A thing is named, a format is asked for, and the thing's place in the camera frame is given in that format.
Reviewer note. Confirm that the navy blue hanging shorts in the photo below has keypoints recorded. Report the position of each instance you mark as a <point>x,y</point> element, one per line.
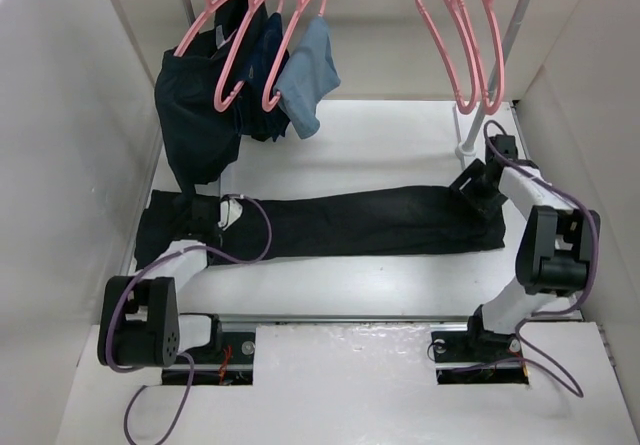
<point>250,117</point>

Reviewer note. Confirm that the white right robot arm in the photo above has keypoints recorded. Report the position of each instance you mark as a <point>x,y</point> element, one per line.
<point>558,251</point>

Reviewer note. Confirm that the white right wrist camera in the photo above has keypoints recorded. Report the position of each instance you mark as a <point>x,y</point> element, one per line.
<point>504,144</point>

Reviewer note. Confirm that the dark teal hanging trousers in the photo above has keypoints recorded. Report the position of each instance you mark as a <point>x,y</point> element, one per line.
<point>199,142</point>

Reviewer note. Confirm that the pink empty hanger left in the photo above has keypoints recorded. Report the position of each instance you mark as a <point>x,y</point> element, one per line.
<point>440,40</point>

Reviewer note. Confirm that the black trousers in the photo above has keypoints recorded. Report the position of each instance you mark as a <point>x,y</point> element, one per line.
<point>413,220</point>

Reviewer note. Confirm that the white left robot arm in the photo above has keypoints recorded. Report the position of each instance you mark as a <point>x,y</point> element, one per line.
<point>140,324</point>

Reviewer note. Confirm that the pink empty hanger right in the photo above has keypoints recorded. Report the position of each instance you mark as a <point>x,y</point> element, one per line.
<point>491,100</point>

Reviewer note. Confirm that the light blue hanging shorts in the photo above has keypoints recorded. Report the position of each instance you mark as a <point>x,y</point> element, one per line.
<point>308,76</point>

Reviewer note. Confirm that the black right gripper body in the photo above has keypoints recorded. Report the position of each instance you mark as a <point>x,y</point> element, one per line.
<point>483,196</point>

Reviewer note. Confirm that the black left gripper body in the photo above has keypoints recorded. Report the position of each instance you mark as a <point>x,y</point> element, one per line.
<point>185,229</point>

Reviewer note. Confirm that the white clothes rack frame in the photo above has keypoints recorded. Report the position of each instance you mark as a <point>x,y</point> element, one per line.
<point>468,126</point>

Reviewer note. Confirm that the pink empty hanger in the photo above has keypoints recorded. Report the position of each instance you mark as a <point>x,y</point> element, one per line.
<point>491,100</point>
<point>440,40</point>

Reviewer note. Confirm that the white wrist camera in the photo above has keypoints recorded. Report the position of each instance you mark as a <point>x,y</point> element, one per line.
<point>230,211</point>
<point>504,144</point>

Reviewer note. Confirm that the aluminium rail at table front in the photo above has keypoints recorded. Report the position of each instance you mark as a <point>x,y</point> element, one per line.
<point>388,348</point>

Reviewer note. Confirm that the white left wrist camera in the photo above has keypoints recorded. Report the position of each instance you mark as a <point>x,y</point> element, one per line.
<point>230,211</point>

